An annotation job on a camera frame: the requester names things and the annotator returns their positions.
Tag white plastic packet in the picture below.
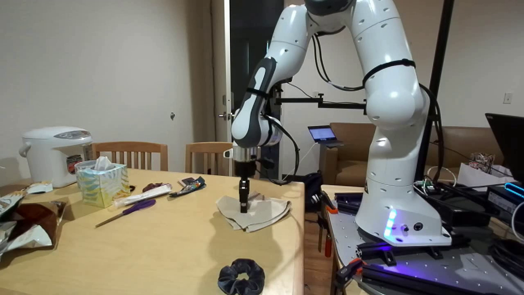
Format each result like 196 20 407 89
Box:
113 184 173 208

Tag black box with blue light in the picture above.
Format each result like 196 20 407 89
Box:
486 180 524 220

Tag brown snack bag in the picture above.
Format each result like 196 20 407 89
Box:
13 198 70 249

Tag black camera stand pole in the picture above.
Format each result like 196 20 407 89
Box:
280 0 455 184

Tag small tablet blue screen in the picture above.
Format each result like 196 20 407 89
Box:
306 125 340 146

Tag dark blue snack bar wrapper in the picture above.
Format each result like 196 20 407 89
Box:
168 176 208 198

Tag brown sofa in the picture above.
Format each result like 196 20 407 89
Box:
321 121 506 187

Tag black monitor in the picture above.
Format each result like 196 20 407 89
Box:
483 112 524 187

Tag white door with lever handle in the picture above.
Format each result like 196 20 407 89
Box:
209 0 234 144

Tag purple handled scissors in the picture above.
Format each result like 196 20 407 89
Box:
95 197 157 230

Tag beige towel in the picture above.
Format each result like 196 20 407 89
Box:
214 194 293 235

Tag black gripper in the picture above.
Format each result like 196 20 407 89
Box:
235 161 258 215

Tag grey perforated base plate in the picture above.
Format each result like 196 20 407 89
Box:
321 185 524 295

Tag black rail bar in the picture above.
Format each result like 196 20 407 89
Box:
358 262 492 295

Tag white box with wires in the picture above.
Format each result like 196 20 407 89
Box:
455 153 517 194

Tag crumpled silver foil wrapper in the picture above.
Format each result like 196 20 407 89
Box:
0 190 26 218
0 223 55 257

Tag black mount block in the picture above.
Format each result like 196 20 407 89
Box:
303 171 324 212

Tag black fabric scrunchie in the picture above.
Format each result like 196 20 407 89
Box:
216 257 266 295

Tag patterned tissue box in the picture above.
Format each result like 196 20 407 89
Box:
75 156 131 210

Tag wooden slat-back chair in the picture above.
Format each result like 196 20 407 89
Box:
183 139 242 177
90 141 170 172

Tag crumpled white paper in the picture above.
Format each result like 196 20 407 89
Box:
24 180 55 197

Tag orange handled clamp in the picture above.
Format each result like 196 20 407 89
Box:
334 256 366 289
319 190 340 259

